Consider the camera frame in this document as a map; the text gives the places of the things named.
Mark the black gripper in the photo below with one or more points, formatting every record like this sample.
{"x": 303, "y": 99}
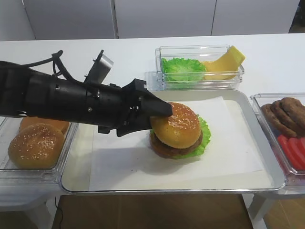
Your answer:
{"x": 124, "y": 109}

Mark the sesame bun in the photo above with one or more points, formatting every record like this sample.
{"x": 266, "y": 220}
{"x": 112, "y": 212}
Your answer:
{"x": 37, "y": 146}
{"x": 180, "y": 130}

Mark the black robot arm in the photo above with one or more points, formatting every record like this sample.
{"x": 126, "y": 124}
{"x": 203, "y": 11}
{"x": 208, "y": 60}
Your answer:
{"x": 27, "y": 92}

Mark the clear lettuce cheese container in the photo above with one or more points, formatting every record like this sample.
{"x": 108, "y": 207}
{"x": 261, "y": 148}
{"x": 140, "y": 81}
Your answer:
{"x": 202, "y": 53}

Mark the yellow cheese slice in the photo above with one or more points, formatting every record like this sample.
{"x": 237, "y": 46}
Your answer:
{"x": 224, "y": 67}

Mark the brown burger patty on tray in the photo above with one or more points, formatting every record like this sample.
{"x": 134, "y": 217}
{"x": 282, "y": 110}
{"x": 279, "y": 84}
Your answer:
{"x": 159, "y": 147}

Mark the green lettuce in container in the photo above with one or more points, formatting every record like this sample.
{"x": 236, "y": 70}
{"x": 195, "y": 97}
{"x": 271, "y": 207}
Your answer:
{"x": 181, "y": 69}

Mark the white paper sheet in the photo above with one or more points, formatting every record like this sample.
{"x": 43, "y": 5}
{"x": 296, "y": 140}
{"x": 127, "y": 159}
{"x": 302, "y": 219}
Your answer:
{"x": 129, "y": 163}

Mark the green lettuce leaf on tray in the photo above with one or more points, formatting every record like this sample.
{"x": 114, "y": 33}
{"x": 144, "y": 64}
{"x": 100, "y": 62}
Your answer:
{"x": 205, "y": 133}

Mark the silver metal tray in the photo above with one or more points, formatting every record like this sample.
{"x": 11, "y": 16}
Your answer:
{"x": 76, "y": 175}

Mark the sesame bun top front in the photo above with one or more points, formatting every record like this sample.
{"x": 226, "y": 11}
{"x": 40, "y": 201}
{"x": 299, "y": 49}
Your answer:
{"x": 37, "y": 146}

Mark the plain bun bottom half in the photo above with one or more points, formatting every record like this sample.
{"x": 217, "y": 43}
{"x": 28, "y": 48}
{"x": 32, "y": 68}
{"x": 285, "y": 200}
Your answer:
{"x": 27, "y": 121}

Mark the clear right patty container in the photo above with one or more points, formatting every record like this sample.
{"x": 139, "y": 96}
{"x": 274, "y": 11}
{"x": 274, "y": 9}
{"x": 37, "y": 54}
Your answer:
{"x": 292, "y": 177}

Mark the brown patty stack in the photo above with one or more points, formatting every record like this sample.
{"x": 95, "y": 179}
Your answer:
{"x": 287, "y": 116}

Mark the clear left bun container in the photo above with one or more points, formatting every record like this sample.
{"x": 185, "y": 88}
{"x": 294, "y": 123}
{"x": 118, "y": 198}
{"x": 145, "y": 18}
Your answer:
{"x": 10, "y": 174}

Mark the red tomato slices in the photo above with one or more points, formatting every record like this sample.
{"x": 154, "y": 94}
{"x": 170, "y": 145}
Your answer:
{"x": 294, "y": 150}

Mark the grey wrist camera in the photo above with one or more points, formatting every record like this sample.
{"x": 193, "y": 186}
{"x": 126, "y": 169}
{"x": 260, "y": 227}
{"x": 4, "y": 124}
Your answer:
{"x": 101, "y": 67}

